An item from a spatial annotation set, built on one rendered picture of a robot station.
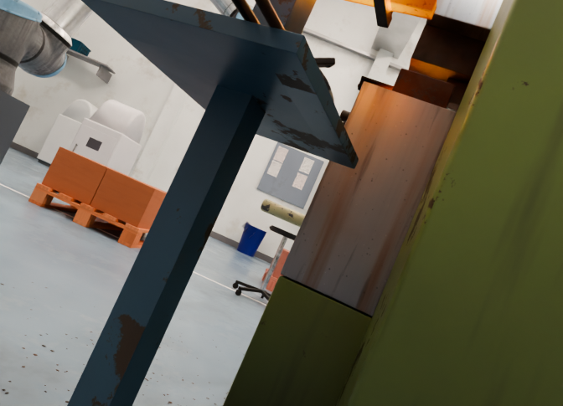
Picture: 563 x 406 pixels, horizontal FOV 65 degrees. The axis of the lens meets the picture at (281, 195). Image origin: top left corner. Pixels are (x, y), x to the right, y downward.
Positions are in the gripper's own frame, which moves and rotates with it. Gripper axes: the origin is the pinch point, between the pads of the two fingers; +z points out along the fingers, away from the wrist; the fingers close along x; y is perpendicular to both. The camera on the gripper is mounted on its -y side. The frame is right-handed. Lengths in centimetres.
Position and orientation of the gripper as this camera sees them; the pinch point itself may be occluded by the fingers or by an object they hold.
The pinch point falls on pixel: (333, 100)
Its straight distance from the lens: 165.6
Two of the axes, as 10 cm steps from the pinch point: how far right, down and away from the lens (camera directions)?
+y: -7.9, 5.8, -1.8
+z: 5.7, 8.1, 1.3
